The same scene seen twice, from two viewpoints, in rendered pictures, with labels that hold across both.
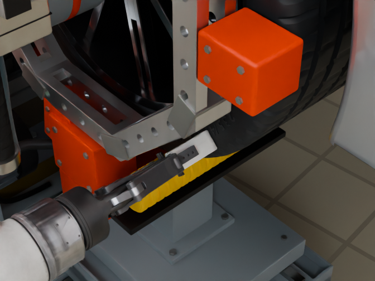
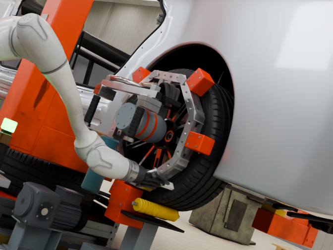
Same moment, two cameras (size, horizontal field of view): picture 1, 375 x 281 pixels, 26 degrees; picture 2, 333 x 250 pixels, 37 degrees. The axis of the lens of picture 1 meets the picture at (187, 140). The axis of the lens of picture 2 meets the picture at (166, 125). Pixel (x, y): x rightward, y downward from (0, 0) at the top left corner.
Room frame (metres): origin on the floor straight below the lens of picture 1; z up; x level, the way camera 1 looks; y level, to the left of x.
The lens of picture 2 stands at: (-1.37, 0.05, 0.71)
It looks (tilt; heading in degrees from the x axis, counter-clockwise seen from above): 4 degrees up; 1
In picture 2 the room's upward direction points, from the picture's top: 21 degrees clockwise
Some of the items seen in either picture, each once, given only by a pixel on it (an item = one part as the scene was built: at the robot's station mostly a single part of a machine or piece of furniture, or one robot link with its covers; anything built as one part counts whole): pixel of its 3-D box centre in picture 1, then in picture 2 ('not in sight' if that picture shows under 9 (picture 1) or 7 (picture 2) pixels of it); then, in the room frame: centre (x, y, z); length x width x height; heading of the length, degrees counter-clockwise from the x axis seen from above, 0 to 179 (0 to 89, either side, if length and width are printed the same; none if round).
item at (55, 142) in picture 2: not in sight; (78, 135); (1.31, 0.52, 0.69); 0.52 x 0.17 x 0.35; 132
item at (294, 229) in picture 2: not in sight; (284, 216); (2.69, -1.02, 0.69); 0.52 x 0.17 x 0.35; 132
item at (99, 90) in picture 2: not in sight; (104, 92); (0.94, 0.41, 0.93); 0.09 x 0.05 x 0.05; 132
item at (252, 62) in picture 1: (248, 61); (199, 143); (0.72, -0.07, 0.85); 0.09 x 0.08 x 0.07; 42
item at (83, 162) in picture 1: (114, 151); (129, 205); (0.98, 0.12, 0.48); 0.16 x 0.12 x 0.17; 132
